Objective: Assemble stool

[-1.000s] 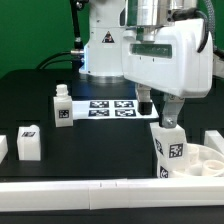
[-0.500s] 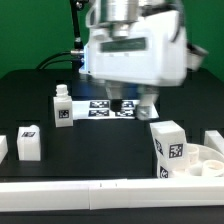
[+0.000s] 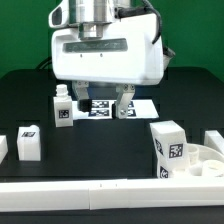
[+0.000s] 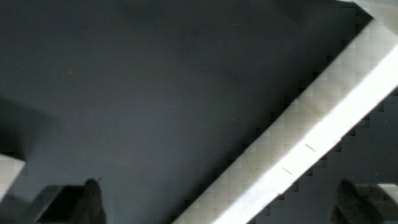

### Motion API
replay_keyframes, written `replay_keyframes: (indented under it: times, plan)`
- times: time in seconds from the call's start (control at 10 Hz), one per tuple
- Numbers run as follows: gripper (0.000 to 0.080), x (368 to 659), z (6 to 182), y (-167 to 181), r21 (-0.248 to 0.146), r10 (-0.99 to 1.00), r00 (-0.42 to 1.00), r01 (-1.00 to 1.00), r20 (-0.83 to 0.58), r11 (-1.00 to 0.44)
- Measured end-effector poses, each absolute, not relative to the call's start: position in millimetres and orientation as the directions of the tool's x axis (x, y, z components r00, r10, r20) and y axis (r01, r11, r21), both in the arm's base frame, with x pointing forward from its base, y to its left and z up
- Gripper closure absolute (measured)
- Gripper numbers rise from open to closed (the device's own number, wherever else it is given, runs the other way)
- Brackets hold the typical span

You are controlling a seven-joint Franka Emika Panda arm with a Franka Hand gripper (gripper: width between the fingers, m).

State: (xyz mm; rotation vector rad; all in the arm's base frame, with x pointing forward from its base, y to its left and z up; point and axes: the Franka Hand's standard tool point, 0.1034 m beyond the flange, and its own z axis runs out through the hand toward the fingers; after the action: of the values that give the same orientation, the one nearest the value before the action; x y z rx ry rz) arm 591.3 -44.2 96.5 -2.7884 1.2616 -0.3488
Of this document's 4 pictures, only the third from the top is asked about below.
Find white barrier block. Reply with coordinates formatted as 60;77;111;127
0;135;8;164
204;130;224;155

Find white right barrier block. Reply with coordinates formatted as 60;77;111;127
204;130;224;155

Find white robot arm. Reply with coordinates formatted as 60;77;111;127
49;0;164;119

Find black cables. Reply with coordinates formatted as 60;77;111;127
35;56;54;70

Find white left barrier block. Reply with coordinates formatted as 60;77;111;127
0;135;8;164

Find white front barrier rail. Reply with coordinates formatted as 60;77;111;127
0;177;224;212

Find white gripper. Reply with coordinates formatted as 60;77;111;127
51;14;164;119

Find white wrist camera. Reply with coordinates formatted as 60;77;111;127
48;0;69;29

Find white marker sheet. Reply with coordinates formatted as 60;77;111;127
72;100;159;120

